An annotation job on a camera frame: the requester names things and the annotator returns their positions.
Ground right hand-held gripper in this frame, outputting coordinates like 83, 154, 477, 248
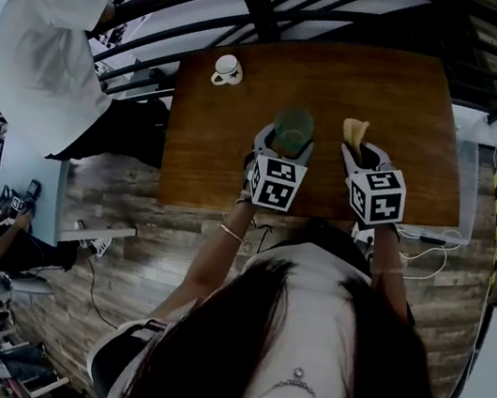
328, 138, 414, 232

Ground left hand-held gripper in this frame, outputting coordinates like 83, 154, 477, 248
242, 120, 318, 216

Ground green dimpled glass cup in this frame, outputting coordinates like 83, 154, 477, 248
268, 104, 317, 157

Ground beige loofah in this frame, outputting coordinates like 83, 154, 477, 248
336, 115, 371, 165

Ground white mug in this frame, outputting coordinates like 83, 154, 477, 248
209, 51, 247, 90

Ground person's right forearm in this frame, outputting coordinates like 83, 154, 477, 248
358, 222, 425, 325

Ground person's left forearm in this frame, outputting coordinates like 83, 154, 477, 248
151, 187, 259, 330

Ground person's black trousers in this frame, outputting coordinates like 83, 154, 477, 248
261, 210, 377, 277

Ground clear plastic storage box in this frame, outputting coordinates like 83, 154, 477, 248
393, 129, 488, 251

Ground white box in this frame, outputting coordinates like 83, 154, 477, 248
446, 102, 497, 152

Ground yellow black striped tape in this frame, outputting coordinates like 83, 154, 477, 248
474, 169, 497, 290

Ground person's white shirt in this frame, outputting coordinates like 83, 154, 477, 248
87, 210, 428, 398

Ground light blue table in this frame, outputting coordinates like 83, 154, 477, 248
0, 135, 149, 262

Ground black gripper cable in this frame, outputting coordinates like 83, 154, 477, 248
246, 220, 274, 254

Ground thin bangle bracelet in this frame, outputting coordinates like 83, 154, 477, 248
215, 221, 249, 245

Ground pale wrist bracelet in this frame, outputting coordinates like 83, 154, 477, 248
372, 263, 404, 279

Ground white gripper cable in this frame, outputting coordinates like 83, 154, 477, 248
394, 222, 453, 285

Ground silver necklace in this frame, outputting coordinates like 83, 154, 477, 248
246, 359, 319, 398

